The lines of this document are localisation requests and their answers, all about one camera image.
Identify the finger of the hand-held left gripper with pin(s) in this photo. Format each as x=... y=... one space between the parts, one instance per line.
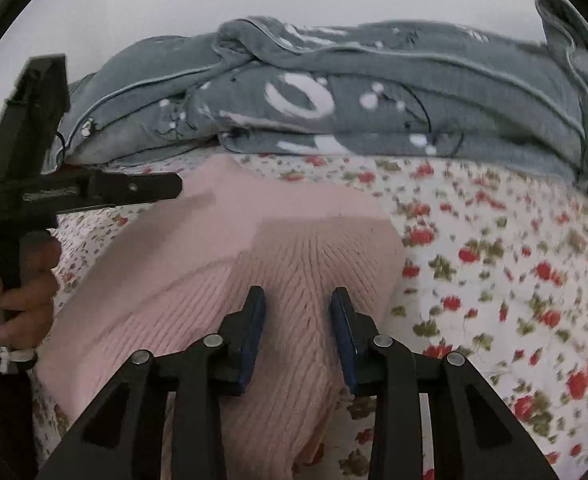
x=139 y=186

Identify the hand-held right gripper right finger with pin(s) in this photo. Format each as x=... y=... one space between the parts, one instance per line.
x=345 y=345

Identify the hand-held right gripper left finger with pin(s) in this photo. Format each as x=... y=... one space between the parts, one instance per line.
x=254 y=340

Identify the pink knit sweater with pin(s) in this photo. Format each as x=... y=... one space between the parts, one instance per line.
x=254 y=260

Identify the person's left hand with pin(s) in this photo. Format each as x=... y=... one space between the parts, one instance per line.
x=34 y=300

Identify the floral bedsheet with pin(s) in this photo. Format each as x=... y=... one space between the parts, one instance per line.
x=499 y=285

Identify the grey patterned pajama garment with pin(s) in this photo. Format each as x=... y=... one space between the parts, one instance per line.
x=374 y=110

